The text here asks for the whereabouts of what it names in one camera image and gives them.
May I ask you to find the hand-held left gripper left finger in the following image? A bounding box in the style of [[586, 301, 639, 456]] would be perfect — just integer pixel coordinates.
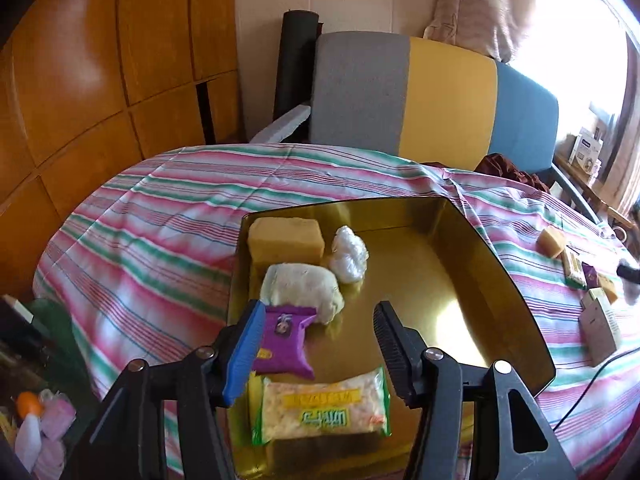
[[60, 300, 267, 480]]

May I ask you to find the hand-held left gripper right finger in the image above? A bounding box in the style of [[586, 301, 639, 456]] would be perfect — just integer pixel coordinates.
[[372, 301, 571, 480]]

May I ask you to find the green patterned small box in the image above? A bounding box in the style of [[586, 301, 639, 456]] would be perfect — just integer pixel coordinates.
[[561, 245, 587, 289]]

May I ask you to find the beige cardboard box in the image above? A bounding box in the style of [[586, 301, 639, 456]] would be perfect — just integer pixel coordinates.
[[579, 287, 622, 367]]

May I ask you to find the gold metal tin box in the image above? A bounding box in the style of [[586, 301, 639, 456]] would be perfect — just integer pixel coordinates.
[[226, 196, 557, 480]]

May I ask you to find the green yellow snack packet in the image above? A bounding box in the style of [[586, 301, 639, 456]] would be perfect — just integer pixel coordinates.
[[250, 366, 392, 447]]

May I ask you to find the pale lump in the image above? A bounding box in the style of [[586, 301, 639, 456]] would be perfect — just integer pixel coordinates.
[[260, 262, 346, 326]]

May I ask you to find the white plastic ball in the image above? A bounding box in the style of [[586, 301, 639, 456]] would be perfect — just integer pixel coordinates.
[[327, 226, 369, 283]]

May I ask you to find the large yellow block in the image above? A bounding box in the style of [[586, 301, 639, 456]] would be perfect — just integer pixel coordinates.
[[248, 216, 326, 263]]

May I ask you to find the wooden window shelf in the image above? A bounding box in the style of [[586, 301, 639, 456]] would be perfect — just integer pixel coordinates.
[[555, 155, 636, 231]]

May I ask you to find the white carton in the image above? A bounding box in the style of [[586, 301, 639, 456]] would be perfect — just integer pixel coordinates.
[[570, 127, 606, 171]]

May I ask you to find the dark red cloth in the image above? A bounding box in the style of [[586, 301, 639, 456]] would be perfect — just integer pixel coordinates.
[[472, 152, 551, 193]]

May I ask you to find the striped tablecloth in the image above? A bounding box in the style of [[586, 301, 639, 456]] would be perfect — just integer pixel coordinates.
[[32, 145, 640, 480]]

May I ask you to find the white bottle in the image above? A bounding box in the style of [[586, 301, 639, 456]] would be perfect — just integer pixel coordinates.
[[15, 414, 43, 471]]

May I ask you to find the window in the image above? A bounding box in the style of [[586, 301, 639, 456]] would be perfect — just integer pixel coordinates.
[[510, 0, 640, 126]]

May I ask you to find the grey yellow blue sofa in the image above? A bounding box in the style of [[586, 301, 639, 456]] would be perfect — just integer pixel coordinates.
[[308, 31, 560, 173]]

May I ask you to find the black rolled mat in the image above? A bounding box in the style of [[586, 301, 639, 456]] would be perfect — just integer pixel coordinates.
[[272, 9, 323, 136]]

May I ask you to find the patterned beige curtain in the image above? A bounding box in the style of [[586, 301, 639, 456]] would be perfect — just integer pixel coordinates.
[[424, 0, 537, 63]]

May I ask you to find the wooden wardrobe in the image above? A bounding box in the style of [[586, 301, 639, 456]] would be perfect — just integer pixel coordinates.
[[0, 0, 246, 301]]

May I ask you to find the black cable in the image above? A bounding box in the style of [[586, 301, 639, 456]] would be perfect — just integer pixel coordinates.
[[550, 342, 640, 431]]

